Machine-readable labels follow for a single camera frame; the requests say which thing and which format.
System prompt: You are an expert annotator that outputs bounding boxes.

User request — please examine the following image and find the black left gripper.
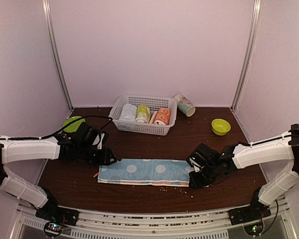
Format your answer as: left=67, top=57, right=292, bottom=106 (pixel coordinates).
left=78, top=143, right=117, bottom=166

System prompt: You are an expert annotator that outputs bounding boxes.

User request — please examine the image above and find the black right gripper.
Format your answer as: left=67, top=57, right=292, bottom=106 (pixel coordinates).
left=188, top=163, right=219, bottom=190

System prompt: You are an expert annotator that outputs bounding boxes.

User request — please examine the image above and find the blue patterned towel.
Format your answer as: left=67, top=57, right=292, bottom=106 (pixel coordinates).
left=97, top=159, right=194, bottom=187

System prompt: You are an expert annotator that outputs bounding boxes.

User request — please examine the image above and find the orange bunny towel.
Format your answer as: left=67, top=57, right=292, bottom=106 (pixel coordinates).
left=151, top=108, right=171, bottom=125

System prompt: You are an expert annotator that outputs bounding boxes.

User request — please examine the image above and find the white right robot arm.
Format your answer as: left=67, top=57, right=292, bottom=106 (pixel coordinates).
left=186, top=123, right=299, bottom=220

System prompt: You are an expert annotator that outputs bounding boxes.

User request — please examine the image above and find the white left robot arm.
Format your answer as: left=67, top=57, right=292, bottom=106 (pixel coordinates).
left=0, top=122, right=118, bottom=221

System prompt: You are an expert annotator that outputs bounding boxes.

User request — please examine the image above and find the green plate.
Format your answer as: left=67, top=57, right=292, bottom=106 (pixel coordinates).
left=62, top=116, right=86, bottom=133

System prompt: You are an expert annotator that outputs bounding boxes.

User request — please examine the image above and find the green bowl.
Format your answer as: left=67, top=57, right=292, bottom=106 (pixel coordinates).
left=211, top=119, right=231, bottom=136

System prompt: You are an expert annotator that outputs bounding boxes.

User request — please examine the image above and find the white rolled towel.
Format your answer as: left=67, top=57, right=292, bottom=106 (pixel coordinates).
left=119, top=104, right=137, bottom=122

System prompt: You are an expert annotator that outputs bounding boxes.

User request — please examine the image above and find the teal patterned paper cup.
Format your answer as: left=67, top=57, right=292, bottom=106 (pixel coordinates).
left=173, top=94, right=196, bottom=117

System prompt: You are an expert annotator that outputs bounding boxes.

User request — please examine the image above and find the green rolled towel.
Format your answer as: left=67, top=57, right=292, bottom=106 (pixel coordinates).
left=135, top=105, right=151, bottom=123

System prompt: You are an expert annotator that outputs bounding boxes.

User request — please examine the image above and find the white plastic basket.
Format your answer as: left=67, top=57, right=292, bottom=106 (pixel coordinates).
left=109, top=95, right=177, bottom=136

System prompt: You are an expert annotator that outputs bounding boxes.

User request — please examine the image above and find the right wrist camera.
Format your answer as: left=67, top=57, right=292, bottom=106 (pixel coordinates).
left=188, top=159, right=201, bottom=172

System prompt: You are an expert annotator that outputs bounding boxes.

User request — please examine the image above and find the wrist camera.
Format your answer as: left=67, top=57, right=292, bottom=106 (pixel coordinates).
left=188, top=159, right=201, bottom=172
left=93, top=132, right=109, bottom=150

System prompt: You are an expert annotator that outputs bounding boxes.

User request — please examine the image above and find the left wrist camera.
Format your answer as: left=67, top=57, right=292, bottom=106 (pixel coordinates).
left=93, top=132, right=109, bottom=150

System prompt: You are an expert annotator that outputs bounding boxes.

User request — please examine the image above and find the front aluminium rail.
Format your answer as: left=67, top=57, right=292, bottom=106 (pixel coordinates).
left=9, top=196, right=297, bottom=239

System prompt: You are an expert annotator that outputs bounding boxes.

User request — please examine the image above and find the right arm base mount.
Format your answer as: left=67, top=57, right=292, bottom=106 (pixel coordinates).
left=228, top=201, right=271, bottom=225

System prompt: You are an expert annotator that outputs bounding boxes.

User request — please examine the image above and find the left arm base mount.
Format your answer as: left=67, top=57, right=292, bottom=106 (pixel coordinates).
left=32, top=190, right=79, bottom=226

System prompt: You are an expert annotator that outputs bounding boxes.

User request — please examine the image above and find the left aluminium frame post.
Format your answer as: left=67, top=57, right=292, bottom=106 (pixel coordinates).
left=42, top=0, right=74, bottom=111

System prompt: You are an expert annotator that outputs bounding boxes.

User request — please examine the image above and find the aluminium frame post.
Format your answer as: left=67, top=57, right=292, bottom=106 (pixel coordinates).
left=42, top=0, right=74, bottom=111
left=231, top=0, right=262, bottom=113

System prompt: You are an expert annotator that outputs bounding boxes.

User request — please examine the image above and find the right aluminium frame post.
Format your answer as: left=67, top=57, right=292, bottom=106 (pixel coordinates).
left=231, top=0, right=262, bottom=113

